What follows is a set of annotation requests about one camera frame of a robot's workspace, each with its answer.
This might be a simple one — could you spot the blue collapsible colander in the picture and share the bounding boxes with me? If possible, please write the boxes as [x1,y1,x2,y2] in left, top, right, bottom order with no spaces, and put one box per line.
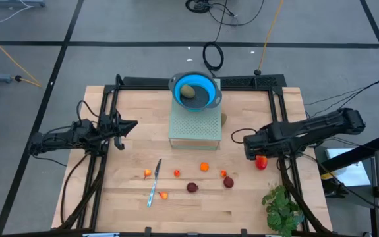
[167,71,223,113]

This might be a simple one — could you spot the pale green perforated shelf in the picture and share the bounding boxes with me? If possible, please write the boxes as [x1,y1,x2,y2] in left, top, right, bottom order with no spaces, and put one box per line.
[168,78,223,151]

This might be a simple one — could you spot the yellow hanging cable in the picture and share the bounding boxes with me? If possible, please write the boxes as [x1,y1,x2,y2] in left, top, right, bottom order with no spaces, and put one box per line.
[254,0,285,76]

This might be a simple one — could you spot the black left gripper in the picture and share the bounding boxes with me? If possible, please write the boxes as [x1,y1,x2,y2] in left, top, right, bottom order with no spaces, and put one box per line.
[98,111,139,138]

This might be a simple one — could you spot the black floor cable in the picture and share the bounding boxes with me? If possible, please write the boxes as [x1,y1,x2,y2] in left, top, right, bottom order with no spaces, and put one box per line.
[208,0,266,27]

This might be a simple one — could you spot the black cable coil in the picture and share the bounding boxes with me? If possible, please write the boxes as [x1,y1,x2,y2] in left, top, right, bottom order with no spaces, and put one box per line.
[202,41,225,72]

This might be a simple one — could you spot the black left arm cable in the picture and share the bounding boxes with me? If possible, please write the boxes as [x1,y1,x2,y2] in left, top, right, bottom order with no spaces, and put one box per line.
[76,99,102,124]

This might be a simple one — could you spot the white floor cable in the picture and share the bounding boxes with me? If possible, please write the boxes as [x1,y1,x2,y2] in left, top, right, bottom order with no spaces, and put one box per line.
[0,0,34,40]

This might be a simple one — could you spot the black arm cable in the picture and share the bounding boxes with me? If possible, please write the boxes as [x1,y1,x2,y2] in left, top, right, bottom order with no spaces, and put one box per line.
[76,99,102,124]
[231,127,258,145]

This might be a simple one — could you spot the potato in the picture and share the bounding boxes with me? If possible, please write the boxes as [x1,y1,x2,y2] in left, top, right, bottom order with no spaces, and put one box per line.
[179,84,196,99]

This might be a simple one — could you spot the table knife patterned handle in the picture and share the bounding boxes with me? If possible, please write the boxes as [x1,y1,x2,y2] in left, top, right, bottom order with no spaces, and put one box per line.
[146,158,163,208]

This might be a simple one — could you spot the green potted plant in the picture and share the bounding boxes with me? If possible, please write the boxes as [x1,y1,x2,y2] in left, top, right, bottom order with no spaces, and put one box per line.
[261,184,305,237]

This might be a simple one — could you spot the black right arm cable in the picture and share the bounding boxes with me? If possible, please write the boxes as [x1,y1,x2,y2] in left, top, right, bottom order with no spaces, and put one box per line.
[231,127,258,145]

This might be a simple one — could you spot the black cable bundle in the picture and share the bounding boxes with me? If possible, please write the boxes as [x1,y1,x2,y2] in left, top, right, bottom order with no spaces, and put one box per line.
[185,0,212,14]

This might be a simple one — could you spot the yellow floor cable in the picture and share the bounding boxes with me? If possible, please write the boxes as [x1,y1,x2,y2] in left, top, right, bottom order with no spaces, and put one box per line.
[0,25,42,88]

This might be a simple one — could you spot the black table frame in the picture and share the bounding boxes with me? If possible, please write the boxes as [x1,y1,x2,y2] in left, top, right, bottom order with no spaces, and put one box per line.
[52,74,334,237]

